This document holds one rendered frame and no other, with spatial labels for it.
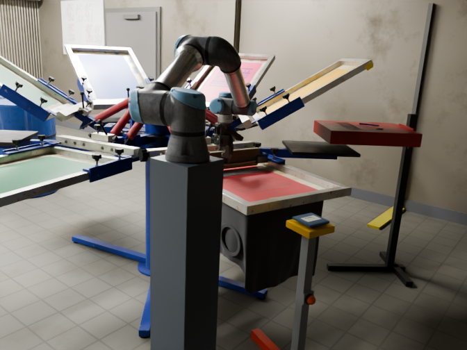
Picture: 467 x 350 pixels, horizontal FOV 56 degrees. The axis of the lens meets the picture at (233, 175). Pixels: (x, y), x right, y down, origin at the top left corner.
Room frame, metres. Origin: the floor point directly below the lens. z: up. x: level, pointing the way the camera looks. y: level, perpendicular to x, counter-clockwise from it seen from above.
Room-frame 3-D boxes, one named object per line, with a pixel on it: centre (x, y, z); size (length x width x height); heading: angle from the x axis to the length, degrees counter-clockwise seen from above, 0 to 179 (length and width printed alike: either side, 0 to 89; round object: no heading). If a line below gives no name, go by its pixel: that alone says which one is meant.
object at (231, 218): (1.92, 0.04, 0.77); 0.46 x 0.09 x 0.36; 34
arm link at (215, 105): (2.13, 0.07, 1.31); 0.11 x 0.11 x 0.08; 73
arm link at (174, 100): (1.45, 0.17, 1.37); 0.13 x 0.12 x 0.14; 73
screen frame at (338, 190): (2.07, -0.08, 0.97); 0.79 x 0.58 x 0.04; 34
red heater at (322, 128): (3.05, -0.90, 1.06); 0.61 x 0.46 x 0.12; 94
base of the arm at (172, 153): (1.45, 0.16, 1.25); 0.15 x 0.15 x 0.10
